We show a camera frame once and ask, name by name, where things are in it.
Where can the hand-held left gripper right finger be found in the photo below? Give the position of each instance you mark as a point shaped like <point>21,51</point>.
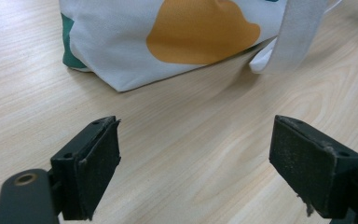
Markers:
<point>310,168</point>

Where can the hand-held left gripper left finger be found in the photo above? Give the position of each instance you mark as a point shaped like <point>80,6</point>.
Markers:
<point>87,168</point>

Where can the white canvas tote bag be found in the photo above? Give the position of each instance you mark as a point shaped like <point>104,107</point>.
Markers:
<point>127,40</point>

